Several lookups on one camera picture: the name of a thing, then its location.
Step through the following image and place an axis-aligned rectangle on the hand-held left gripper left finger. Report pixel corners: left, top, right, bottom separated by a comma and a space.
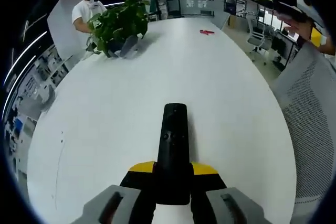
78, 159, 159, 224

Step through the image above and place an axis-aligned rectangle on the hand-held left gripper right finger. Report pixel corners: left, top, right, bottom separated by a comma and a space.
189, 161, 270, 224

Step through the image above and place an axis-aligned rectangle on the black remote control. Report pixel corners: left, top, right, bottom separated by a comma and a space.
156, 103, 191, 206

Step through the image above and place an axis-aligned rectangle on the person's right hand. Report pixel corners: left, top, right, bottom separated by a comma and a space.
284, 20, 314, 42

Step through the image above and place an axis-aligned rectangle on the white office chair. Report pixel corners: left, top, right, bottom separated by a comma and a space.
246, 19, 271, 64

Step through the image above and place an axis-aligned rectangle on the grey mesh chair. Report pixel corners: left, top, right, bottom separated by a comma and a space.
272, 41, 336, 224

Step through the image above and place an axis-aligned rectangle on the potted green plant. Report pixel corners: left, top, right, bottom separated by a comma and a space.
86, 0, 151, 59

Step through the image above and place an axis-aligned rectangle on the white pillar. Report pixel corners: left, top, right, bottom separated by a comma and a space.
47, 0, 88, 57

